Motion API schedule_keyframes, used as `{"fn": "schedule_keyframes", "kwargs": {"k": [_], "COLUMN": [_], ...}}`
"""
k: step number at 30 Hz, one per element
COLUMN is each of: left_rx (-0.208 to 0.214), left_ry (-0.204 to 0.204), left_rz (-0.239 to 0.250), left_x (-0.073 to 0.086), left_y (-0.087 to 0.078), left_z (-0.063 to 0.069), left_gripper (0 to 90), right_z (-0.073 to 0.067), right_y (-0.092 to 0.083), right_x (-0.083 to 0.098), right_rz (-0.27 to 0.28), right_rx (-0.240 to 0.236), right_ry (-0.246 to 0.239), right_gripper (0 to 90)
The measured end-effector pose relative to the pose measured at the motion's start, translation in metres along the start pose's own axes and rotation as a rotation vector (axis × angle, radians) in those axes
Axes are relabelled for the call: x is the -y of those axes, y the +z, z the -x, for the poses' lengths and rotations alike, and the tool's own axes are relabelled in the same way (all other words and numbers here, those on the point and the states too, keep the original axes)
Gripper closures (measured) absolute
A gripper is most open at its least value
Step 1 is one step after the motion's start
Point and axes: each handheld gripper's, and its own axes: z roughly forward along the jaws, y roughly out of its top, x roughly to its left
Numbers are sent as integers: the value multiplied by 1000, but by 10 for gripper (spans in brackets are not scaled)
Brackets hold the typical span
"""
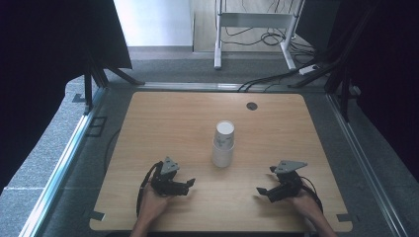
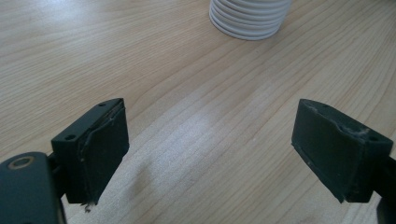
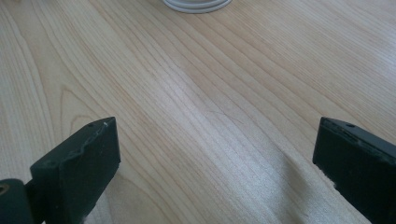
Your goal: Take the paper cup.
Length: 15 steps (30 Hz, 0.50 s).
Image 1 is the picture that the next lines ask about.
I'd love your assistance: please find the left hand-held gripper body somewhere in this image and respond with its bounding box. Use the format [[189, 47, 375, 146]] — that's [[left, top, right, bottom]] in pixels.
[[150, 156, 190, 198]]

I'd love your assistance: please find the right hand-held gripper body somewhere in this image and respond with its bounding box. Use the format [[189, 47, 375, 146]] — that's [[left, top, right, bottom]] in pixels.
[[269, 160, 308, 202]]

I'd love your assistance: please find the stack of white paper cups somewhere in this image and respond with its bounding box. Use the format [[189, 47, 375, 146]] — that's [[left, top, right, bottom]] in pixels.
[[210, 119, 236, 169]]

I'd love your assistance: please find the person's left hand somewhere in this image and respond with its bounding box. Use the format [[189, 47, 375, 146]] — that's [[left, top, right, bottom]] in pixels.
[[139, 182, 173, 228]]

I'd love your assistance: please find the person's right hand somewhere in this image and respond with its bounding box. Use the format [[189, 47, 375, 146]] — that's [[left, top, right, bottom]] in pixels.
[[287, 190, 323, 225]]

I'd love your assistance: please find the black tape piece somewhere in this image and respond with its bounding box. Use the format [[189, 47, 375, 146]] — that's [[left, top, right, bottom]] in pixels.
[[88, 209, 107, 222]]

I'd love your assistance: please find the white power strip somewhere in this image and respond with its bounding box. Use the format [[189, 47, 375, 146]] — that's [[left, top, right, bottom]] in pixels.
[[297, 64, 320, 76]]

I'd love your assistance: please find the black tripod stand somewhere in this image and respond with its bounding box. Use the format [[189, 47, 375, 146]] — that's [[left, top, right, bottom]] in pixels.
[[287, 3, 379, 123], [82, 48, 146, 116]]

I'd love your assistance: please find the white metal stand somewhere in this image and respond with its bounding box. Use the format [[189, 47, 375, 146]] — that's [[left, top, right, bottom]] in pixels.
[[213, 0, 306, 71]]

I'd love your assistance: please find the dark curtain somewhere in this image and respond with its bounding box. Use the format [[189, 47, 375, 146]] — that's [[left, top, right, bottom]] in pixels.
[[0, 0, 133, 196], [324, 0, 419, 184]]

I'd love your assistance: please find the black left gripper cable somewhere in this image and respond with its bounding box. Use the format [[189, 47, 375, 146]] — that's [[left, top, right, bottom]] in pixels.
[[135, 160, 164, 218]]

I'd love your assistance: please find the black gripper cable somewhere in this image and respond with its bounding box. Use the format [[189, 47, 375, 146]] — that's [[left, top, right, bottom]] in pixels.
[[298, 175, 324, 213], [135, 160, 164, 218]]

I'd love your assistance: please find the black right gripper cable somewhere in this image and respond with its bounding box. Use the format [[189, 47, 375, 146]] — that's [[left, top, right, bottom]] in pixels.
[[298, 175, 324, 213]]

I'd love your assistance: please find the aluminium floor rail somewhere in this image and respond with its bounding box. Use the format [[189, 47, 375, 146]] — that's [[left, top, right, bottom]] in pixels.
[[136, 81, 268, 93], [19, 86, 108, 237], [325, 93, 411, 237]]

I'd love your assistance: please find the tangle of black floor cables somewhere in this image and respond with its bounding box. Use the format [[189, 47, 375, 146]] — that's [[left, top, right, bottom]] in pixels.
[[220, 0, 330, 93]]

